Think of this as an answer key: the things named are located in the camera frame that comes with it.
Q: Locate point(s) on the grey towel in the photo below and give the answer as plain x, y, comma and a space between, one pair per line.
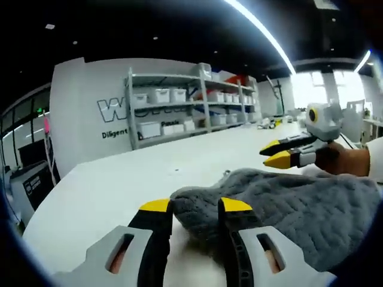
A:
299, 209

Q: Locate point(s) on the person's right hand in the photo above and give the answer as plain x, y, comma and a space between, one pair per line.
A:
344, 161

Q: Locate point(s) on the white yellow small device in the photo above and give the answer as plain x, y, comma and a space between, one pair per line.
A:
269, 122

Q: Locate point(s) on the tall dark green stand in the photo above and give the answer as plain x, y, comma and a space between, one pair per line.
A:
278, 92

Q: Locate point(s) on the grey metal shelving unit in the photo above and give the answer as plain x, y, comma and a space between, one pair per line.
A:
204, 95

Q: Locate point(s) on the long ceiling light strip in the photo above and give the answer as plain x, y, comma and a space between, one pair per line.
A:
263, 30

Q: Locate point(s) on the grey black equipment cabinet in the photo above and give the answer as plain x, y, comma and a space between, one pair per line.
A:
33, 188

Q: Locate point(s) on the row of white storage boxes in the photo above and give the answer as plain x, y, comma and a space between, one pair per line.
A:
161, 95

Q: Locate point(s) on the black standing screen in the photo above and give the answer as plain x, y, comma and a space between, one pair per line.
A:
33, 152

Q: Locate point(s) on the pink flag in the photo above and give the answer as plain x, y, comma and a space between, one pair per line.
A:
46, 124

